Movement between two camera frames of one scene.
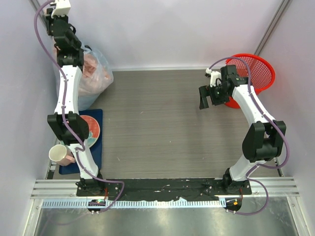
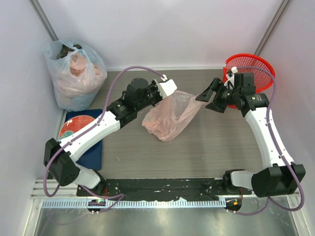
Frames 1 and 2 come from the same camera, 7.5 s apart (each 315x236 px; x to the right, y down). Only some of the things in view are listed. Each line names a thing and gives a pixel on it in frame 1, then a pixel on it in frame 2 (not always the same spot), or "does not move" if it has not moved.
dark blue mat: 96,149 does not move
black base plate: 162,189 does not move
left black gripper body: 49,19 -> 153,93
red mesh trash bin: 262,75 does not move
